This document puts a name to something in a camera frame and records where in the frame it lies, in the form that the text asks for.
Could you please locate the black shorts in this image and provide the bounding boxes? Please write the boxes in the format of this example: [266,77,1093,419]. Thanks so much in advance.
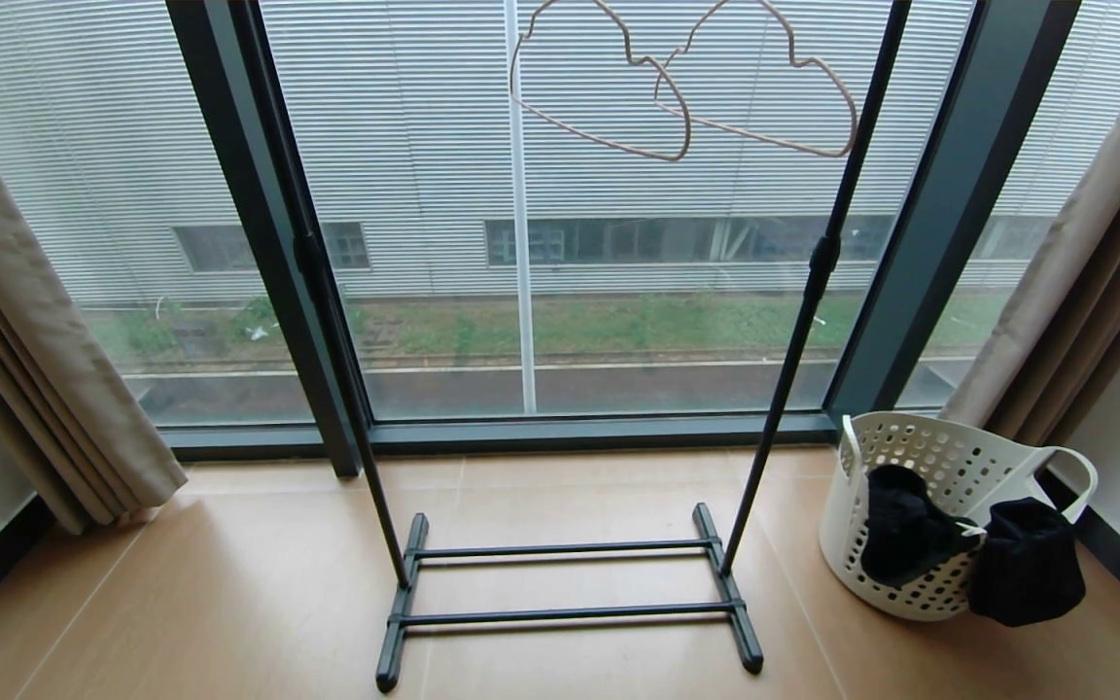
[859,465,989,590]

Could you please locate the pink clothes hanger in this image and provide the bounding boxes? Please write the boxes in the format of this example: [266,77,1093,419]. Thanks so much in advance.
[507,0,693,163]
[653,0,859,159]

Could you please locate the black clothes rack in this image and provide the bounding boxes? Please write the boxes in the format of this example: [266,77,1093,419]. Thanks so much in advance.
[247,0,913,693]

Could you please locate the white laundry basket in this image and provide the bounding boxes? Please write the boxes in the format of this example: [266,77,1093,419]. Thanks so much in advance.
[819,411,1100,623]

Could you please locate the window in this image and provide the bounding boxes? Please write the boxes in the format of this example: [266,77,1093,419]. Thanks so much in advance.
[0,0,1120,477]

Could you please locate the black garment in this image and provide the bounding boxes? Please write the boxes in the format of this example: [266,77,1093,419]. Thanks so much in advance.
[968,498,1088,628]

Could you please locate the beige curtain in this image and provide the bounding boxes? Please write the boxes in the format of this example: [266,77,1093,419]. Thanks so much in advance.
[0,60,189,536]
[939,0,1120,448]

